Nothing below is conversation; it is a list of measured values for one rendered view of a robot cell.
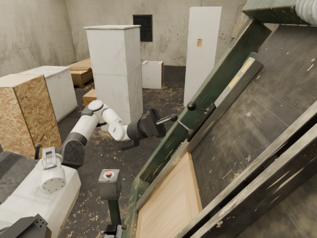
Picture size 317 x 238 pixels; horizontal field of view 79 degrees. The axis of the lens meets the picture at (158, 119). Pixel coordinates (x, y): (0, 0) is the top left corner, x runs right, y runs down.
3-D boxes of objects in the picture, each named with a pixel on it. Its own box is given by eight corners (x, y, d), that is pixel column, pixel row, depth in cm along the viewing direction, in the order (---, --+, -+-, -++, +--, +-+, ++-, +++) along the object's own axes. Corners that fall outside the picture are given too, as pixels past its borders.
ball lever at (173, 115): (192, 135, 89) (170, 117, 92) (196, 129, 87) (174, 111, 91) (189, 138, 85) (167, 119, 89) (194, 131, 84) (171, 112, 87)
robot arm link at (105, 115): (126, 128, 101) (110, 111, 114) (120, 113, 94) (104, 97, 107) (108, 138, 98) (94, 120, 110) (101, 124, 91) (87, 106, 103)
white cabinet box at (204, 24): (184, 97, 511) (190, 8, 416) (207, 98, 502) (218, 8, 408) (183, 106, 458) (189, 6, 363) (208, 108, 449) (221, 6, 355)
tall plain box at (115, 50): (118, 112, 427) (108, 25, 346) (144, 114, 418) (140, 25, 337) (100, 134, 348) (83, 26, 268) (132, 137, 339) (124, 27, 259)
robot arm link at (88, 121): (94, 116, 114) (76, 146, 99) (85, 99, 106) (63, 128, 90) (112, 117, 112) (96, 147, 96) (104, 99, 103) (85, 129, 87)
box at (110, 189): (105, 187, 142) (102, 168, 134) (121, 187, 142) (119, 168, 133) (101, 200, 131) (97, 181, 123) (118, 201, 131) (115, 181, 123)
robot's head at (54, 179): (38, 198, 59) (42, 178, 55) (38, 172, 66) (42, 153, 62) (62, 195, 63) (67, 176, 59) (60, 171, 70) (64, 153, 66)
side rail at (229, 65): (153, 177, 137) (139, 171, 134) (266, 30, 92) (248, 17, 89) (153, 184, 131) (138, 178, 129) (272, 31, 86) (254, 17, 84)
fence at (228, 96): (142, 205, 113) (136, 202, 112) (257, 62, 74) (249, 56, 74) (141, 212, 109) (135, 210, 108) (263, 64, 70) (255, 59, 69)
